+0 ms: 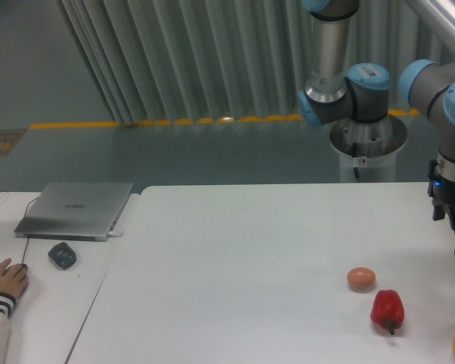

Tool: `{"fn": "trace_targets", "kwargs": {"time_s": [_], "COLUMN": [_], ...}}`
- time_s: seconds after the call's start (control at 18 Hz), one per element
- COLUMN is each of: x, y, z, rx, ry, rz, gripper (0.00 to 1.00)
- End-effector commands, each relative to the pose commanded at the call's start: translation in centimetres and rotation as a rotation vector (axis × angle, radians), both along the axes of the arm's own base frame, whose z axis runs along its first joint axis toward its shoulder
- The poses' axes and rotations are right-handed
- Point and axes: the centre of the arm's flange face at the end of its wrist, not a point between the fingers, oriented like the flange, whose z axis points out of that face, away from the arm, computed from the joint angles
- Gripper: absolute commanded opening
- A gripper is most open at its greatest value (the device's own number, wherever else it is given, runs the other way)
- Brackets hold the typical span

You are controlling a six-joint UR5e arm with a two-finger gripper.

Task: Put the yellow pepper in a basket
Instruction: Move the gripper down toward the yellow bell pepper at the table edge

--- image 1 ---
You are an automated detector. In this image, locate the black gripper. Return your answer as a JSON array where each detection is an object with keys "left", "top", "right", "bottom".
[{"left": 428, "top": 159, "right": 455, "bottom": 255}]

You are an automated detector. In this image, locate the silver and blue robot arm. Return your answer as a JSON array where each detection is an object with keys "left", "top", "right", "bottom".
[{"left": 298, "top": 1, "right": 455, "bottom": 253}]

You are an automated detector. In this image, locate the red bell pepper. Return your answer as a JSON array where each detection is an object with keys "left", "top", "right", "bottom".
[{"left": 370, "top": 290, "right": 405, "bottom": 335}]

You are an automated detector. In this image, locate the person's hand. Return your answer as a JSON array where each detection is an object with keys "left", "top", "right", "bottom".
[{"left": 0, "top": 258, "right": 28, "bottom": 300}]

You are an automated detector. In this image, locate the brown egg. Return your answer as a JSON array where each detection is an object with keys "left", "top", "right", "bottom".
[{"left": 347, "top": 267, "right": 376, "bottom": 291}]

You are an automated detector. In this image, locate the grey pleated curtain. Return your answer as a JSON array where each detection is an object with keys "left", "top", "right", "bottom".
[{"left": 59, "top": 1, "right": 455, "bottom": 125}]

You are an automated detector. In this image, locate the white usb dongle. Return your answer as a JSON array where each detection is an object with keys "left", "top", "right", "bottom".
[{"left": 108, "top": 231, "right": 124, "bottom": 238}]

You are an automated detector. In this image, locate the silver closed laptop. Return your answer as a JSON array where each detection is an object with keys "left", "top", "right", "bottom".
[{"left": 14, "top": 182, "right": 133, "bottom": 242}]

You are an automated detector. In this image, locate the small black gadget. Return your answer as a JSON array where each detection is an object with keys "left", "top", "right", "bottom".
[{"left": 48, "top": 242, "right": 77, "bottom": 270}]

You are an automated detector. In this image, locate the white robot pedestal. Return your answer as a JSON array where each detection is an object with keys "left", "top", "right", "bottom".
[{"left": 330, "top": 115, "right": 408, "bottom": 183}]

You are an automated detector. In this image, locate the black pedestal cable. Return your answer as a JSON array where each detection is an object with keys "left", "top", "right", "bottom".
[{"left": 350, "top": 142, "right": 361, "bottom": 182}]

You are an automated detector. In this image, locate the black mouse cable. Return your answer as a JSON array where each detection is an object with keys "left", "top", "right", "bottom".
[{"left": 20, "top": 196, "right": 42, "bottom": 265}]

